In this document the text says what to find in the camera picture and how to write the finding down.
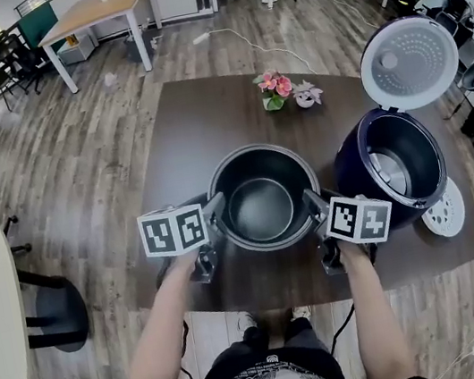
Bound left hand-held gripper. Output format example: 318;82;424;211
134;190;240;295

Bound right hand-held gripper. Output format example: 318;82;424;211
300;174;403;280

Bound black pot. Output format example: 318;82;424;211
199;133;331;262

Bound dark blue rice cooker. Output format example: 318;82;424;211
309;7;474;239

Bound white perforated steamer tray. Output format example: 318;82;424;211
415;173;470;243

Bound person's right forearm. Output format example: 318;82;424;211
335;233;420;379

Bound person's left forearm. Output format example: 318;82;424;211
106;250;222;379

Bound purple plant in white pot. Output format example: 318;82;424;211
290;77;326;112

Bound pink flowers in green pot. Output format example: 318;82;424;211
251;65;298;114

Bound person's right shoe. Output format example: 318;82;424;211
288;303;313;324

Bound person's shoe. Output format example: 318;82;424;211
233;309;260;334
288;303;313;324

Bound person's left shoe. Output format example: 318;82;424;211
233;309;260;334

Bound person's black trousers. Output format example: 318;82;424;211
223;312;331;370

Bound black stool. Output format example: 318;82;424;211
13;256;95;361

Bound white drawer cabinet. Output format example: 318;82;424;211
54;30;99;67

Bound wooden desk with white legs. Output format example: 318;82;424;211
30;0;174;99

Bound black office chair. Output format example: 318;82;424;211
0;23;51;114

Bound green partition panel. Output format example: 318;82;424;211
14;0;69;60

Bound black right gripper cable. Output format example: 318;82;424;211
320;302;364;358

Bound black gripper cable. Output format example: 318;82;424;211
320;302;364;358
150;254;199;379

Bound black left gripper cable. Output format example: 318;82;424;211
150;254;199;379

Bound white floor cable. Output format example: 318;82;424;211
206;13;318;94

